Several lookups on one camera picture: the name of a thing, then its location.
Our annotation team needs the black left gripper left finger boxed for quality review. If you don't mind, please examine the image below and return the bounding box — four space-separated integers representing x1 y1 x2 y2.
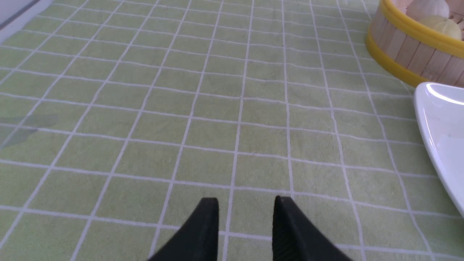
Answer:
149 197 219 261

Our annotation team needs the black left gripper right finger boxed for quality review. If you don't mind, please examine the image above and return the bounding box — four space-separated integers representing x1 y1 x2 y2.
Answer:
272 195 350 261

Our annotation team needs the yellow steamed bun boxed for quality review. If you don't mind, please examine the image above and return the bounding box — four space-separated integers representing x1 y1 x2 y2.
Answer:
418 15 462 40

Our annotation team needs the white steamed bun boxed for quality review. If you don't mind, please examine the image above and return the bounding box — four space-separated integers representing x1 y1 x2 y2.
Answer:
406 0 450 20

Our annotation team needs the white square plate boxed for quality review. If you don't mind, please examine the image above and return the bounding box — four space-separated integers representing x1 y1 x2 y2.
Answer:
413 82 464 215

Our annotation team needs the bamboo steamer basket yellow rim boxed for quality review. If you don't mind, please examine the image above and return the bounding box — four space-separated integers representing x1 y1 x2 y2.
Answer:
365 0 464 87

